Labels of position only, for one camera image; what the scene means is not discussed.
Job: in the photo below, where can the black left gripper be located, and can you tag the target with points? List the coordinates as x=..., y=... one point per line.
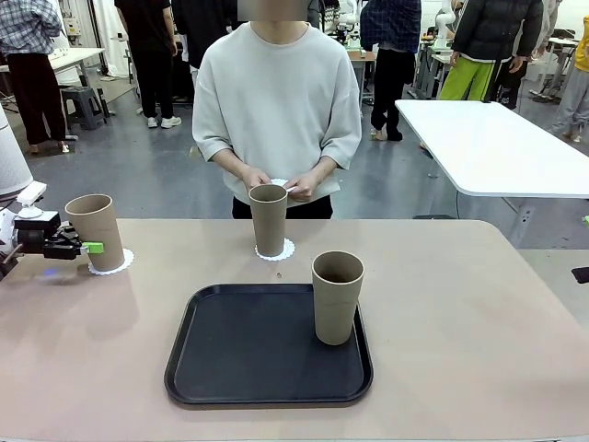
x=34, y=235

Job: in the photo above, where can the tall beige cup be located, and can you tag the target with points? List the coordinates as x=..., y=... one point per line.
x=335, y=313
x=99, y=225
x=268, y=225

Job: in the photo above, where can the white scalloped paper coaster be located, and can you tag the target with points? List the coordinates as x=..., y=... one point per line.
x=128, y=264
x=289, y=253
x=278, y=182

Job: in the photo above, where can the person's left forearm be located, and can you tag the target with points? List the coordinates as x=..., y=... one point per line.
x=322, y=170

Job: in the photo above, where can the person's right forearm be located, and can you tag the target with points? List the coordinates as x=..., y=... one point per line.
x=232, y=163

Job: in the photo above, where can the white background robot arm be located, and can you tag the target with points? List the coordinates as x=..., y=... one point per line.
x=444, y=23

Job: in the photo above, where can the person's right hand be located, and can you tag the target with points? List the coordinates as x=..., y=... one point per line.
x=255, y=178

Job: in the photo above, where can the person's left hand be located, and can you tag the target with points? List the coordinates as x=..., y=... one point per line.
x=306, y=188

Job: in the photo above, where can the white cylindrical floor unit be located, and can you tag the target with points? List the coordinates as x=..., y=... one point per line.
x=11, y=156

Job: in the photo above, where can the grey plastic stool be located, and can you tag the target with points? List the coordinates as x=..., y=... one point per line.
x=85, y=103

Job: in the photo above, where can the large white table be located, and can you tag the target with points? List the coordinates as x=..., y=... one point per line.
x=497, y=147

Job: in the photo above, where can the person in plaid shirt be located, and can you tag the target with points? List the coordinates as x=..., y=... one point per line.
x=32, y=69

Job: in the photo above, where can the person in yellow top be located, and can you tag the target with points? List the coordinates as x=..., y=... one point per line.
x=575, y=92

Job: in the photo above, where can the small white background table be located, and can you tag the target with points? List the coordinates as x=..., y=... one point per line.
x=76, y=57

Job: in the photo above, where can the person with white sneakers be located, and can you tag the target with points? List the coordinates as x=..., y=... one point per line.
x=147, y=60

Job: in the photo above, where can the black plastic serving tray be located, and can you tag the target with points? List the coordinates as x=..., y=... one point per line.
x=257, y=359

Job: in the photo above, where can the bystander in black top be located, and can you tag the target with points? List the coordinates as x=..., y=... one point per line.
x=202, y=32

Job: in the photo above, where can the person in grey sweater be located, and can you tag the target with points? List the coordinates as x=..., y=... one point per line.
x=276, y=101

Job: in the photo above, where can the person in neon green trousers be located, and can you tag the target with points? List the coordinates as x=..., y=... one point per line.
x=488, y=37

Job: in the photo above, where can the person in blue checked jacket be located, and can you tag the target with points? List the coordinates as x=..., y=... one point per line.
x=391, y=69

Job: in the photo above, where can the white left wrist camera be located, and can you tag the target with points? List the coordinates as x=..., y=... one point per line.
x=31, y=200

